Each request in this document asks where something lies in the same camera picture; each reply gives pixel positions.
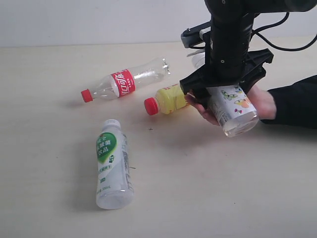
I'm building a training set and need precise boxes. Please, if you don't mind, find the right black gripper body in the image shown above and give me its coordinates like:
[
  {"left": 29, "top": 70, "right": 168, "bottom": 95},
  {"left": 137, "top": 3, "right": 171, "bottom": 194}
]
[{"left": 204, "top": 22, "right": 253, "bottom": 87}]

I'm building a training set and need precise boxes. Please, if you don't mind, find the yellow tea bottle red cap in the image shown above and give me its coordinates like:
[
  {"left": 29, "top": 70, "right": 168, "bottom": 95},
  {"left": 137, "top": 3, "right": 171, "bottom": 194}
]
[{"left": 144, "top": 84, "right": 189, "bottom": 116}]

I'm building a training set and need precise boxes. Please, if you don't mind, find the clear bottle butterfly label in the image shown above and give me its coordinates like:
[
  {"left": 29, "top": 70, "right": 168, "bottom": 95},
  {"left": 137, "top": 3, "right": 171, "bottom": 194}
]
[{"left": 192, "top": 53, "right": 260, "bottom": 138}]

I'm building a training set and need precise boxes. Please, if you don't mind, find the white green label drink bottle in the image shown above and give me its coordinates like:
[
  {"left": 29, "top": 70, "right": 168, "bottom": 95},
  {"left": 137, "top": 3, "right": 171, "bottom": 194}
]
[{"left": 96, "top": 119, "right": 134, "bottom": 210}]

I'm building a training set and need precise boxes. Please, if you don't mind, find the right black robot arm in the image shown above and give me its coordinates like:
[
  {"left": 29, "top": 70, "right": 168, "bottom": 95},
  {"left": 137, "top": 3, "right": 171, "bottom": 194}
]
[{"left": 180, "top": 0, "right": 317, "bottom": 108}]

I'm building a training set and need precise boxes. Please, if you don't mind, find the black sleeved forearm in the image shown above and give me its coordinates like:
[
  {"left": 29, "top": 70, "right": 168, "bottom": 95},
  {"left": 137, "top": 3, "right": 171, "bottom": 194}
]
[{"left": 262, "top": 75, "right": 317, "bottom": 129}]

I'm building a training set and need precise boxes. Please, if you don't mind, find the clear cola bottle red label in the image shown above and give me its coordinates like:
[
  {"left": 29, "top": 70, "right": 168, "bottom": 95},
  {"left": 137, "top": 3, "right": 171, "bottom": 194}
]
[{"left": 81, "top": 58, "right": 170, "bottom": 103}]

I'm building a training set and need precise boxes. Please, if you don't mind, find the person's open bare hand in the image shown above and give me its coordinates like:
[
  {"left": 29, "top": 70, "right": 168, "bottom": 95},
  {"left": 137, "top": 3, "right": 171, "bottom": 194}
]
[{"left": 185, "top": 88, "right": 277, "bottom": 127}]

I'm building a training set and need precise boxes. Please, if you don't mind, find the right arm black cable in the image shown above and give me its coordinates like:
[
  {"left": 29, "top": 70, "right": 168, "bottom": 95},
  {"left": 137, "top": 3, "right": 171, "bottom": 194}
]
[{"left": 251, "top": 12, "right": 317, "bottom": 52}]

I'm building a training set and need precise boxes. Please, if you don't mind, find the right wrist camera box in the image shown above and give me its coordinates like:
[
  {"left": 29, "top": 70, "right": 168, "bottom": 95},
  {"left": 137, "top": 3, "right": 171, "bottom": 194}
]
[{"left": 181, "top": 21, "right": 211, "bottom": 49}]

